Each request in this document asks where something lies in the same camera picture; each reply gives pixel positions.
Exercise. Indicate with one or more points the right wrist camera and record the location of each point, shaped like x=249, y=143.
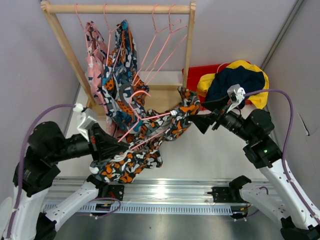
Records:
x=236, y=94

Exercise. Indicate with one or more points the blue orange patterned shorts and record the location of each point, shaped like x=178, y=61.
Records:
x=120, y=81

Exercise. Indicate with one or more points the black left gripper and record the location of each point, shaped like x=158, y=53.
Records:
x=103, y=143

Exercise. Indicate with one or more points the navy blue shorts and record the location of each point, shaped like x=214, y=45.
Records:
x=251, y=80

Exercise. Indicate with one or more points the red plastic bin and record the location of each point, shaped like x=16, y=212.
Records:
x=200, y=72

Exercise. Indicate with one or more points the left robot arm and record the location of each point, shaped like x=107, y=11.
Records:
x=35, y=173

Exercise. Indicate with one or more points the orange grey camouflage shorts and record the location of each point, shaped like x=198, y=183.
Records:
x=145, y=151

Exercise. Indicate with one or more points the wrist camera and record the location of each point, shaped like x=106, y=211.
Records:
x=236, y=94
x=85, y=119

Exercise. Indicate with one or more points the wooden clothes rack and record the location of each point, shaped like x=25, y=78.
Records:
x=164, y=95

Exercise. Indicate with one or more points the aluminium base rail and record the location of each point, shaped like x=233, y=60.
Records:
x=84, y=208

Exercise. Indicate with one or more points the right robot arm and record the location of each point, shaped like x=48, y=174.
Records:
x=272, y=162

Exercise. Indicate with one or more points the pink hanger of navy shorts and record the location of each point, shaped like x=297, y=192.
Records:
x=137, y=78

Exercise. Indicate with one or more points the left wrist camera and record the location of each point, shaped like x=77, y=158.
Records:
x=85, y=119

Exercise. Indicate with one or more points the pink patterned shorts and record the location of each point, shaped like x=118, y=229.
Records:
x=96, y=59

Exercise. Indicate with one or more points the pink hanger of camouflage shorts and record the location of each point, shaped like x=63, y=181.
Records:
x=145, y=117

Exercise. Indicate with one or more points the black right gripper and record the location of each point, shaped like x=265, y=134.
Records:
x=202, y=122

